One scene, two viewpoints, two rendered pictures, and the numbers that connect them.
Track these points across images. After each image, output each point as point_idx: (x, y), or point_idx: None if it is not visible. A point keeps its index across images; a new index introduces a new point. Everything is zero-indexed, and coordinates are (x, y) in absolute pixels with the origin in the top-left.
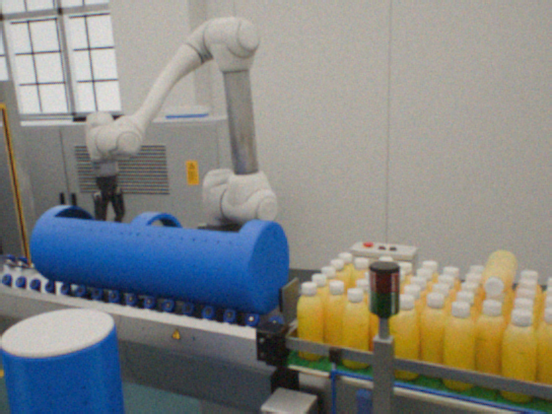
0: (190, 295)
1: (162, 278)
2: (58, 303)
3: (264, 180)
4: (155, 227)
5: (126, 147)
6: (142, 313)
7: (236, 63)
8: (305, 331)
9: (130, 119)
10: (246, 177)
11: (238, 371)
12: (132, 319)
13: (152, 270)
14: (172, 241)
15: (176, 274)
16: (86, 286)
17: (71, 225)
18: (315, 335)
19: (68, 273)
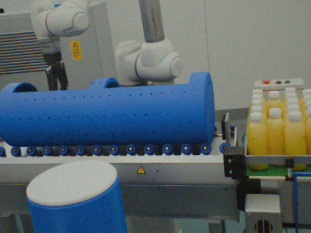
0: (152, 137)
1: (127, 128)
2: (26, 163)
3: (170, 45)
4: (113, 89)
5: (80, 25)
6: (108, 159)
7: None
8: (257, 149)
9: (76, 2)
10: (159, 44)
11: (196, 188)
12: None
13: (118, 123)
14: (132, 98)
15: (141, 122)
16: (50, 145)
17: (33, 97)
18: (265, 151)
19: (36, 137)
